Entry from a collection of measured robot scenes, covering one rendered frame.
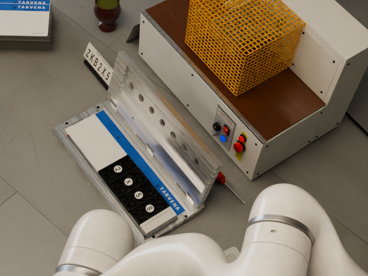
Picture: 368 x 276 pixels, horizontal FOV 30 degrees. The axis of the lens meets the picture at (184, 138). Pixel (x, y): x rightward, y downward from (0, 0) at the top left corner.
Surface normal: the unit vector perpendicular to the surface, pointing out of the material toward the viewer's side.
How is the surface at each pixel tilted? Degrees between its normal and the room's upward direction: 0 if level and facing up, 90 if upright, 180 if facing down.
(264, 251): 27
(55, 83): 0
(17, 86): 0
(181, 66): 90
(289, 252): 19
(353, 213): 0
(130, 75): 76
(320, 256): 63
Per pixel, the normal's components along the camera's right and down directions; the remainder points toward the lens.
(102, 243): 0.25, -0.53
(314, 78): -0.80, 0.46
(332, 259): -0.53, -0.17
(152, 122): -0.75, 0.32
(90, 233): -0.14, -0.64
